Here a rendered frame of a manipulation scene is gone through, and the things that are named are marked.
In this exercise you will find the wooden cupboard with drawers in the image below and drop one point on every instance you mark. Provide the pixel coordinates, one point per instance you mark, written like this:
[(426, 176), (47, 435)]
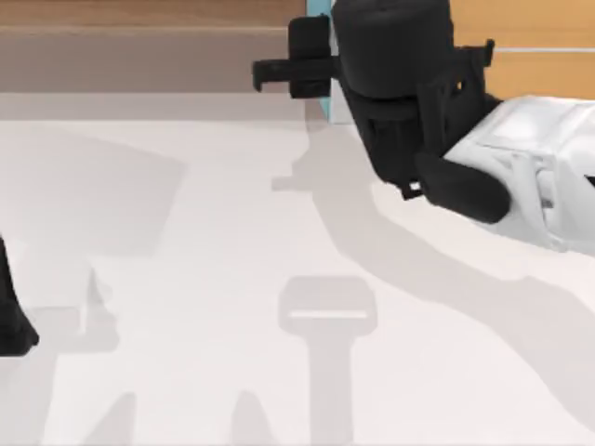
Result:
[(534, 74)]

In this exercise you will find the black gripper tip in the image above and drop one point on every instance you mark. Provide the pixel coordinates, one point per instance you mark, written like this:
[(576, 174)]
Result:
[(11, 320)]

